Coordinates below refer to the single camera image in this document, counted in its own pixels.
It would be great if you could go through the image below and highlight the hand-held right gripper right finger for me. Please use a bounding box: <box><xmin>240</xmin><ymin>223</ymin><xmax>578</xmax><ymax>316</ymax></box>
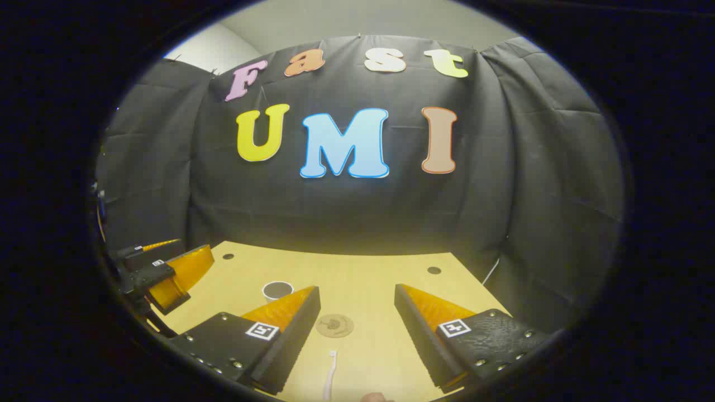
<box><xmin>394</xmin><ymin>284</ymin><xmax>551</xmax><ymax>394</ymax></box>

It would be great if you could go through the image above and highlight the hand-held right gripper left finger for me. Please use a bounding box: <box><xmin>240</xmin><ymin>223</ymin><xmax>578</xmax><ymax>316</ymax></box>
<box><xmin>168</xmin><ymin>286</ymin><xmax>322</xmax><ymax>396</ymax></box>

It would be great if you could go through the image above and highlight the round cork coaster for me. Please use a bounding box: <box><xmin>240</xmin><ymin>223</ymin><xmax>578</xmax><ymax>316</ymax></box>
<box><xmin>316</xmin><ymin>314</ymin><xmax>355</xmax><ymax>338</ymax></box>

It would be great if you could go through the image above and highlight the white cup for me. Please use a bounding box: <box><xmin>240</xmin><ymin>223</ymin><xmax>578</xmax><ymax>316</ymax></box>
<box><xmin>262</xmin><ymin>281</ymin><xmax>294</xmax><ymax>303</ymax></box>

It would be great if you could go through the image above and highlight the white and pink toothbrush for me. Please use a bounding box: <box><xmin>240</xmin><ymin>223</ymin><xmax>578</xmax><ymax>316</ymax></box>
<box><xmin>323</xmin><ymin>350</ymin><xmax>338</xmax><ymax>402</ymax></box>

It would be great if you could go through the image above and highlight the black backdrop cloth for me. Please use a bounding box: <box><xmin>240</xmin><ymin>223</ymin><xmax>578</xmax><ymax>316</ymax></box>
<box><xmin>95</xmin><ymin>35</ymin><xmax>625</xmax><ymax>336</ymax></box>

